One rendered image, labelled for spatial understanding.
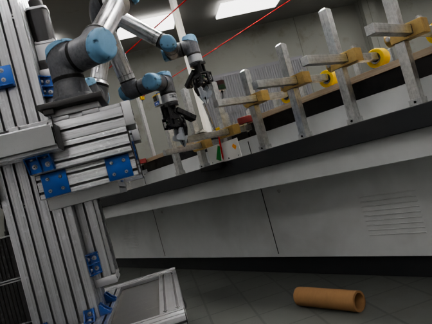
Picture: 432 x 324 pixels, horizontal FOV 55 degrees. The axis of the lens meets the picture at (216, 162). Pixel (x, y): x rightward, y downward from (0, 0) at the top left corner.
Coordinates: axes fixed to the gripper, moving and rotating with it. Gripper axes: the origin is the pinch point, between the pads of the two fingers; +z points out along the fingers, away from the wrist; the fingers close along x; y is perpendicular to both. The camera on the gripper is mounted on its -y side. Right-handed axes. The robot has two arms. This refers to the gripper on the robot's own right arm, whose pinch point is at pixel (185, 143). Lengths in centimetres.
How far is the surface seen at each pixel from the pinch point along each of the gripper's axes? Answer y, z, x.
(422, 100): -28, 12, 98
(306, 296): -13, 77, 38
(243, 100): -18.6, -11.4, 26.5
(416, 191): -50, 46, 77
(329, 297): -13, 76, 50
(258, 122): -28.3, -0.9, 22.5
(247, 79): -28.5, -22.2, 22.8
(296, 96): -29, -6, 48
